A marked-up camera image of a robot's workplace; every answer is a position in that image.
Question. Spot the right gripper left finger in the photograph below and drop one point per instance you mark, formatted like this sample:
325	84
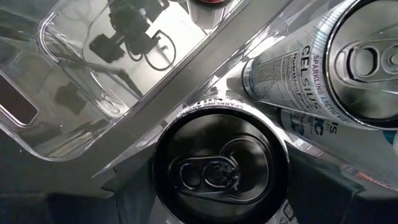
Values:
133	193

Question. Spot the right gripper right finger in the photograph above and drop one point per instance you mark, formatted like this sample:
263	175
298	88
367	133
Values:
320	193

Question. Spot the white Celsius slim can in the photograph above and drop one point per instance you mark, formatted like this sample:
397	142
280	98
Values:
217	171
357	62
342	146

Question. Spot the clear plastic bin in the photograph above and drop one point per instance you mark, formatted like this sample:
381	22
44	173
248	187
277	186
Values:
231	88
77	124

